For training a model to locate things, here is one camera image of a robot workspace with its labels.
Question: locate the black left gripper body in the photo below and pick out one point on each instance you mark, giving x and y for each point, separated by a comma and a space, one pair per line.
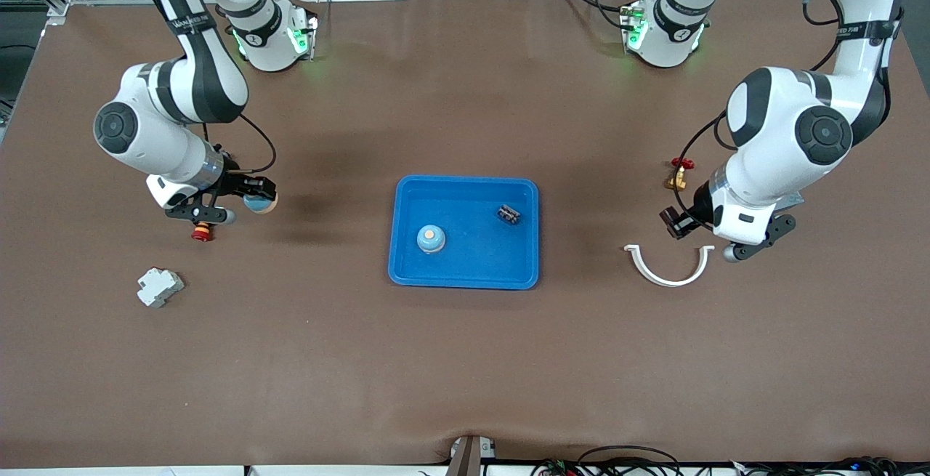
700, 204

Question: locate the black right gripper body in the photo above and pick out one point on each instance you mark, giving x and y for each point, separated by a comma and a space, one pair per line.
234, 184

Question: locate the blue desk bell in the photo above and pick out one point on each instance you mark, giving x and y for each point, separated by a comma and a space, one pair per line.
431, 239
260, 204

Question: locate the dark brown cylindrical capacitor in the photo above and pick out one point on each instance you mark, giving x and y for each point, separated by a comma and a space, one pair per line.
509, 214

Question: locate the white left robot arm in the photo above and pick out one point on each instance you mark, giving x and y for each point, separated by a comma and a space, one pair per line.
777, 113

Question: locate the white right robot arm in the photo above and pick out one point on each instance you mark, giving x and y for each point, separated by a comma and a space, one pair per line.
167, 156

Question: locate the red yellow emergency stop button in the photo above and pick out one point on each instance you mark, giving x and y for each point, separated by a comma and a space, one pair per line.
203, 233

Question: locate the grey metal box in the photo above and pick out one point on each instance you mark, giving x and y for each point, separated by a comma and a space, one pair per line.
793, 201

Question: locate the white circuit breaker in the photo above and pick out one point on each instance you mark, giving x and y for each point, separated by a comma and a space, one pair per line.
158, 287

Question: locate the blue plastic tray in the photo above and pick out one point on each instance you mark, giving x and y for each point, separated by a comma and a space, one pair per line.
468, 258

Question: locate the brown table mat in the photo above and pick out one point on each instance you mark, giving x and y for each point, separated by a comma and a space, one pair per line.
465, 360

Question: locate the grey metal clamp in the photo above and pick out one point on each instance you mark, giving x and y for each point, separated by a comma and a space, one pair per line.
468, 458

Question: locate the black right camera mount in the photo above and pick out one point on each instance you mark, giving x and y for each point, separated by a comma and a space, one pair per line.
192, 213

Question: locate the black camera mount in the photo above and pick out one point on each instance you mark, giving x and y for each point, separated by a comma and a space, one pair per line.
192, 213
770, 232

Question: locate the white curved plastic bracket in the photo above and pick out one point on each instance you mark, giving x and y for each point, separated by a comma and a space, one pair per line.
668, 282

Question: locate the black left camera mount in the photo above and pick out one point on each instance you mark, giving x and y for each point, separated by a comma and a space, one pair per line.
770, 232

